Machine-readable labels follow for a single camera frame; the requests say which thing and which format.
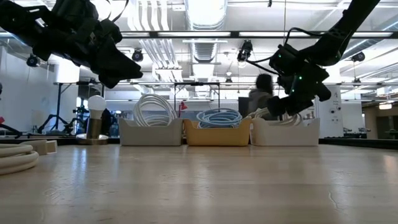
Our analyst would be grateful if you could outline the black ceiling-mounted camera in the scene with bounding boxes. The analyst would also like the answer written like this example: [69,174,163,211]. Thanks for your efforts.
[236,39,254,63]
[350,51,366,63]
[131,48,144,63]
[25,53,40,68]

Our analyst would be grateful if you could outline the white cable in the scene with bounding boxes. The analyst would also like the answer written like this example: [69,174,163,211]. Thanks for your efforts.
[244,107,303,127]
[138,114,175,127]

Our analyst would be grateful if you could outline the light blue cable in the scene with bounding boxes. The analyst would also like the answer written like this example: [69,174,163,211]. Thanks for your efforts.
[195,108,243,129]

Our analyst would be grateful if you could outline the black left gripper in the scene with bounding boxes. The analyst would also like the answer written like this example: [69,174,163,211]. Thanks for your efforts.
[51,17,144,90]

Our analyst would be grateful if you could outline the person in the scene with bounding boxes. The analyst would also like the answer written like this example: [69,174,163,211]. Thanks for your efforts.
[247,73,275,121]

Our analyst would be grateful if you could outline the yellow plastic bin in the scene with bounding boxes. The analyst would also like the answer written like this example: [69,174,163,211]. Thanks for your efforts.
[183,117,252,147]

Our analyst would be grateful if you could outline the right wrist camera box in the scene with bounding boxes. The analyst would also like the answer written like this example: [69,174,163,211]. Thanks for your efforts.
[268,43,300,77]

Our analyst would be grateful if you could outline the black metal frame stand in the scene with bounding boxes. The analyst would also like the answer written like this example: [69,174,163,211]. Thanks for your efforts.
[173,82,221,119]
[53,80,106,132]

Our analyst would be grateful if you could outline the black overhead frame bar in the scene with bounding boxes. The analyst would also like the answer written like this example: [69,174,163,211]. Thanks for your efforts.
[119,30,398,39]

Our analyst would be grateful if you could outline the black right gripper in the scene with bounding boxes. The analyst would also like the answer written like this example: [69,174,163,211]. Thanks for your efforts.
[266,60,332,118]

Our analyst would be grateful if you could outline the black background robot arms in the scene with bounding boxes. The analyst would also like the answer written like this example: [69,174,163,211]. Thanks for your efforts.
[36,105,91,135]

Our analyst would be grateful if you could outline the black monitor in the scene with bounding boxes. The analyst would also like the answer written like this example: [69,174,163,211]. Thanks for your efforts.
[238,96,250,118]

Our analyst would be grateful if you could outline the white cabinet machine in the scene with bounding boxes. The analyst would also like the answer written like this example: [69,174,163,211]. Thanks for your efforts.
[313,85,343,139]

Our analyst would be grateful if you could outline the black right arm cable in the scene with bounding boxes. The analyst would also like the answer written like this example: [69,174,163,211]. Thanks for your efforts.
[246,27,326,76]

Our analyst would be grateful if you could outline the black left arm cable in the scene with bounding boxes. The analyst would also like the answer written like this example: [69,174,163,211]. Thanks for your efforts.
[104,0,130,23]

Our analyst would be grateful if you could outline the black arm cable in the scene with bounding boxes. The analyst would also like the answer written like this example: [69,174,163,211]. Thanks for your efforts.
[246,27,326,76]
[104,0,130,23]

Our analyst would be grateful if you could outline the silver ceiling air duct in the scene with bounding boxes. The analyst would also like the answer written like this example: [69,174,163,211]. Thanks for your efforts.
[183,0,228,65]

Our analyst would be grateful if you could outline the beige USB cable with plug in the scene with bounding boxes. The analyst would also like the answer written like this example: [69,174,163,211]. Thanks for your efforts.
[0,139,58,176]

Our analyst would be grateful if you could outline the grey plastic bin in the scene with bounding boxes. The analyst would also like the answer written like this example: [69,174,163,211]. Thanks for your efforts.
[118,117,184,147]

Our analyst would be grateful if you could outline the white plastic bin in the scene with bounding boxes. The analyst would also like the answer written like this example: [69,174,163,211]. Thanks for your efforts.
[250,116,321,147]

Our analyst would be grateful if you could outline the red desk lamp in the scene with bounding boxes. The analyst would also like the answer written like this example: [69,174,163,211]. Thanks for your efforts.
[178,100,188,118]

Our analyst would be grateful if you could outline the table lamp with white bulb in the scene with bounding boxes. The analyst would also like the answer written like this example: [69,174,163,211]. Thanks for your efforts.
[75,95,110,146]

